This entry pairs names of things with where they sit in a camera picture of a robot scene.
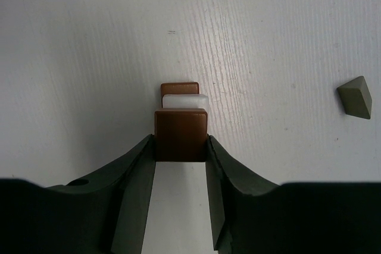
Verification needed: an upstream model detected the brown rectangular block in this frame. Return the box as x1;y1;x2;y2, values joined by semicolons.
160;82;199;98

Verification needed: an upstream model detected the white cube block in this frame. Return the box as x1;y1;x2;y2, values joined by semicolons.
162;94;209;111

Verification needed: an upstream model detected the small brown cube block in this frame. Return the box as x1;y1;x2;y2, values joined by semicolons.
154;108;208;162

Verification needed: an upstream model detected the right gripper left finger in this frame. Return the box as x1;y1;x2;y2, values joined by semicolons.
1;135;155;253

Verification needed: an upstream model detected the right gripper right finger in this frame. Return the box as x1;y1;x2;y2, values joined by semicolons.
205;137;380;253

